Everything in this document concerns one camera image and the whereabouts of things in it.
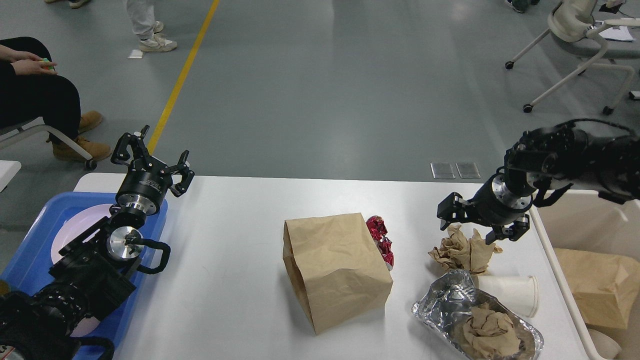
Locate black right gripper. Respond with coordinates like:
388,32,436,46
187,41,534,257
436,174,534,245

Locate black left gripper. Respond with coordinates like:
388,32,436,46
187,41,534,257
110,125,195,215

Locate brown paper ball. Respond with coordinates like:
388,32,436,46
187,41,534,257
428,225,503,275

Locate white paper cup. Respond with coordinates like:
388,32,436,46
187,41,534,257
587,328,622,360
474,275,540,318

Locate pink plate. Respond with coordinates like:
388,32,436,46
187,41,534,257
50,203,111,264

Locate brown paper bag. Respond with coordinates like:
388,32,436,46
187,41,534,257
282,213,394,335
554,248,640,330

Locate dark blue mug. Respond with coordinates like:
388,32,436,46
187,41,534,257
0,279,12,296

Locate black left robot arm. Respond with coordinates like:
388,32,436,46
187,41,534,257
0,125,195,360

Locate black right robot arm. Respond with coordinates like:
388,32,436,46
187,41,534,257
436,119,640,245

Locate beige plastic bin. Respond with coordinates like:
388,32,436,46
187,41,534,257
530,189,640,360

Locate paper scrap on floor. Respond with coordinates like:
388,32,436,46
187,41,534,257
128,48,145,59

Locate red foil wrapper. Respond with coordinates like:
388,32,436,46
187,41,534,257
365,215,394,271

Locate crumpled brown paper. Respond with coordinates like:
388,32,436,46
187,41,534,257
462,303,521,360

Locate white chair at left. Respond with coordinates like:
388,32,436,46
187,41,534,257
0,116,99,171

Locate standing person white sneakers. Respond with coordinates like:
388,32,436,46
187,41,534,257
123,0,178,53

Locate seated person in black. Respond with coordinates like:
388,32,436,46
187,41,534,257
0,36,111,161

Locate rubiks cube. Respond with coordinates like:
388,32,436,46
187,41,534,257
41,58,55,70

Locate brown paper bag on table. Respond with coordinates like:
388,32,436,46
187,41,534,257
282,213,394,335

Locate blue plastic tray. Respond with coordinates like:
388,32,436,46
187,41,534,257
1,191,146,347

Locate person in blue jeans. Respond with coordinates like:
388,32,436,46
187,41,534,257
43,0,91,9

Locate white office chair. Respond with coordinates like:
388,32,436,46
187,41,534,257
505,0,640,116

